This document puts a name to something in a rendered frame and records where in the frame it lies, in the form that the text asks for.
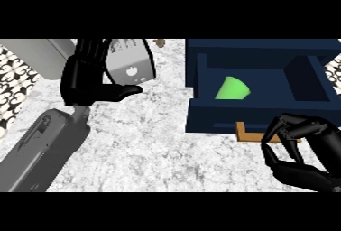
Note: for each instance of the dark blue cabinet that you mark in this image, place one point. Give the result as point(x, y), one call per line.
point(262, 49)

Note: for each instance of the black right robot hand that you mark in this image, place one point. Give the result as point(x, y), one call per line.
point(302, 168)

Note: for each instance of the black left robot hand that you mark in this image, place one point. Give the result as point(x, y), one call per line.
point(82, 81)

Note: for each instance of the dark blue open drawer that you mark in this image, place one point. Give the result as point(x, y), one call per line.
point(267, 99)

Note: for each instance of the green cup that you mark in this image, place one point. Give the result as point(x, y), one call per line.
point(233, 88)

